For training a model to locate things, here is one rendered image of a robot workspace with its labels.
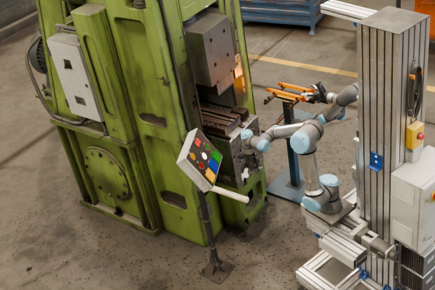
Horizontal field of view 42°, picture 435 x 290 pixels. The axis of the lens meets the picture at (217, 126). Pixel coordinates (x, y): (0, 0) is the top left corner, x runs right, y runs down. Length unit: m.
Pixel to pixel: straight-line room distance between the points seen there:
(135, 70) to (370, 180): 1.74
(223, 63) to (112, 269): 1.88
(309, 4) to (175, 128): 4.00
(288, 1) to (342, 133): 2.58
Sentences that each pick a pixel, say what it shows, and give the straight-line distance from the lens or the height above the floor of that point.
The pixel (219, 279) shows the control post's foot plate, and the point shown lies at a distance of 4.31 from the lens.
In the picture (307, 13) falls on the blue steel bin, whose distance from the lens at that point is 7.58.
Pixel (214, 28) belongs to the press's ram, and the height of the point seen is 1.74.
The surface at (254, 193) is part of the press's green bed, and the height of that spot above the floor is 0.21.
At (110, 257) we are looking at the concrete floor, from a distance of 4.76.
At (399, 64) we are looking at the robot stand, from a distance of 2.85.
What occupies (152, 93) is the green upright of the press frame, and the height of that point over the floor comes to 1.35.
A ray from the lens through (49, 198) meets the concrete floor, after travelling 5.62.
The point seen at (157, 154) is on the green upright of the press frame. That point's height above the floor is 0.79.
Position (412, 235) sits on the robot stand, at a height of 0.87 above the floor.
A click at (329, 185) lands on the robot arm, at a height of 1.04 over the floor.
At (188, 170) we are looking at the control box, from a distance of 3.54.
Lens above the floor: 3.21
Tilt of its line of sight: 33 degrees down
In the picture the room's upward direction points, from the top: 11 degrees counter-clockwise
